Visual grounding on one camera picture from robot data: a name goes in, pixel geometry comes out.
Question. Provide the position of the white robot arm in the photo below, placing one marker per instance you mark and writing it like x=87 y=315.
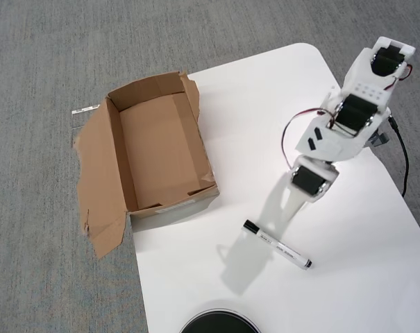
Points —
x=366 y=86

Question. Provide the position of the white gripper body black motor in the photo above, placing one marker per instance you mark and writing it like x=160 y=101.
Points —
x=307 y=180

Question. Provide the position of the black round disc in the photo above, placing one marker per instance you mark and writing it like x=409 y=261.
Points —
x=218 y=322

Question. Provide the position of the open brown cardboard box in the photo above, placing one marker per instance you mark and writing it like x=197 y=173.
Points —
x=154 y=149

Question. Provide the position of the clear tape strip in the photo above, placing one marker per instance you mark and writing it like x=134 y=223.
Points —
x=84 y=109

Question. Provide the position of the grey table clamp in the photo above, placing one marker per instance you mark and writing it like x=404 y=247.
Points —
x=381 y=139

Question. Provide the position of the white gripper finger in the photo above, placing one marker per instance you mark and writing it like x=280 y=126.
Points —
x=275 y=215
x=294 y=208

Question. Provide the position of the white marker pen black cap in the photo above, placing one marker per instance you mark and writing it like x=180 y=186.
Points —
x=282 y=248

